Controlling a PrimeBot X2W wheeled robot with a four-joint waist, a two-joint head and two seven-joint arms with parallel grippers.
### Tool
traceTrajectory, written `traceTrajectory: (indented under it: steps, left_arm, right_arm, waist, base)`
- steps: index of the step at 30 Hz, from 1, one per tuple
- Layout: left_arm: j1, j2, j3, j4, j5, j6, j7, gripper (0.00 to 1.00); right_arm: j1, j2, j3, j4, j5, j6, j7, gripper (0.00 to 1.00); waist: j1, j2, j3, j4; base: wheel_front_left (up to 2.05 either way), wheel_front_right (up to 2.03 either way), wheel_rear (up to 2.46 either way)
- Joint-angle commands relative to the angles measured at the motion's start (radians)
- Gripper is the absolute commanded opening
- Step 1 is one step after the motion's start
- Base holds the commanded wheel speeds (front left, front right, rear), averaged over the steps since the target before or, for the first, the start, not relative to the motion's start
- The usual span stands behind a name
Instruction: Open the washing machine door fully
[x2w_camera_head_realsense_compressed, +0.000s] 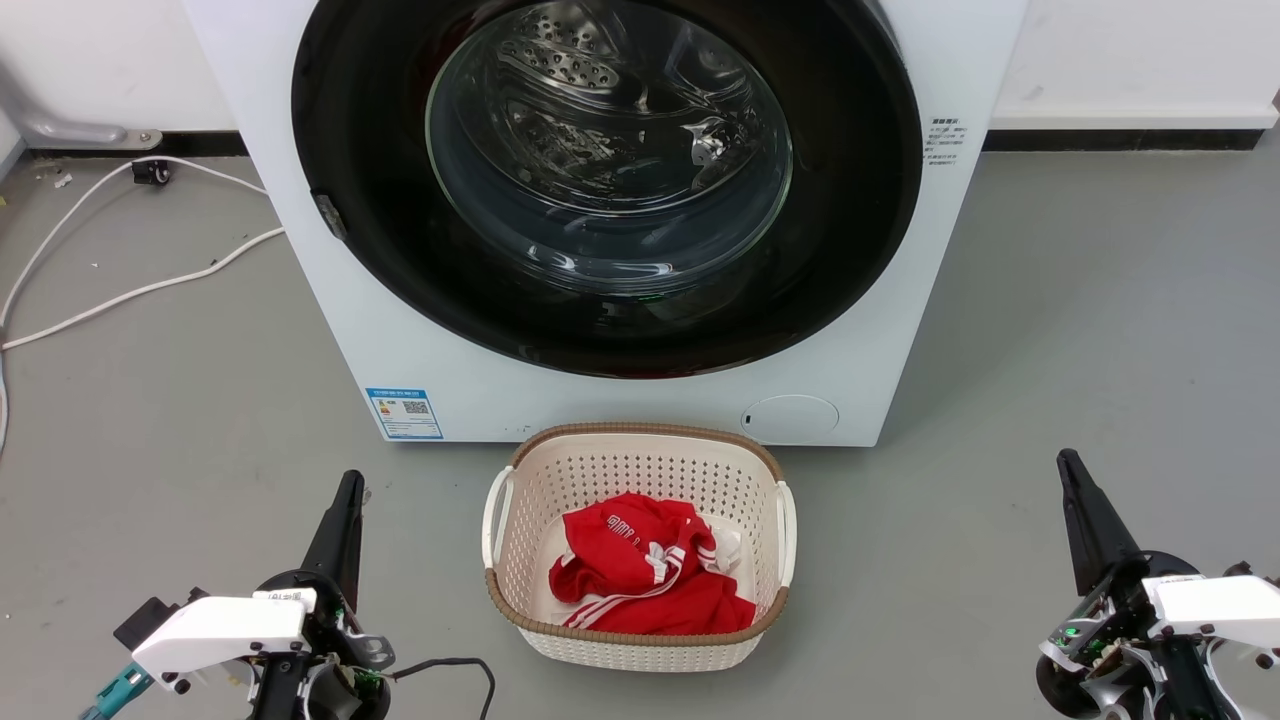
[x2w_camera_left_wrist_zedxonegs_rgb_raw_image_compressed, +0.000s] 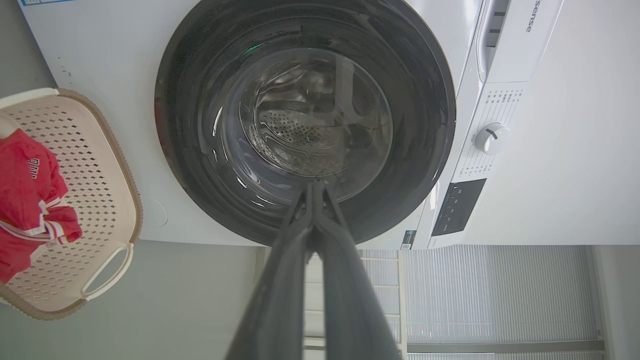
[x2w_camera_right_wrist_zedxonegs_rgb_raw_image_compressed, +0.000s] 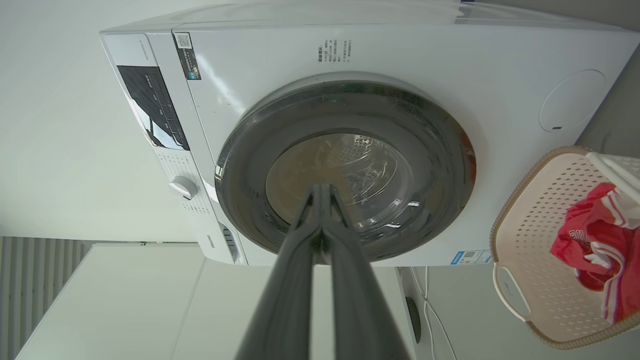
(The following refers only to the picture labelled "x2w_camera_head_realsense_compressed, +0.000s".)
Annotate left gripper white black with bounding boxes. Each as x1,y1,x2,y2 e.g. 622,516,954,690
130,470,397,720

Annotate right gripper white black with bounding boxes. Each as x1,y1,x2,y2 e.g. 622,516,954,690
1034,449,1280,720

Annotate white front-load washing machine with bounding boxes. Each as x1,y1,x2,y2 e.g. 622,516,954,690
183,0,1029,448

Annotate round black glass washer door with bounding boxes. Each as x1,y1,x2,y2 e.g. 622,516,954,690
292,0,923,379

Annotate blue energy label sticker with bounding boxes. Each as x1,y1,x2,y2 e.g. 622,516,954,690
366,388,444,441

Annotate cream laundry basket brown rim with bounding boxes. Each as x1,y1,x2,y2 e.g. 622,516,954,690
482,421,798,673

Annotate red garment white stripes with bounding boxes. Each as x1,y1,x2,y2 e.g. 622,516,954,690
548,492,758,637

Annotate round white filter cover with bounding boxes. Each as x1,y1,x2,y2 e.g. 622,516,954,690
741,394,840,442

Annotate small black text sticker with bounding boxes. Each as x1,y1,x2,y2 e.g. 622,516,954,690
924,116,970,167

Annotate grey drain pipe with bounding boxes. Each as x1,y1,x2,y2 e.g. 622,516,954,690
0,60,164,152

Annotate thin black left gripper cable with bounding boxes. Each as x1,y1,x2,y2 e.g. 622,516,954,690
385,656,498,720

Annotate teal cable connector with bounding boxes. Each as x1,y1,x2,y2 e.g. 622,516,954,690
79,663,153,720

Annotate white floor cable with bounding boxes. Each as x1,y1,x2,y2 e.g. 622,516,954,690
0,227,287,453
0,156,269,326

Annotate grey washer door handle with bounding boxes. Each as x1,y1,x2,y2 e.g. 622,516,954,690
312,192,350,242

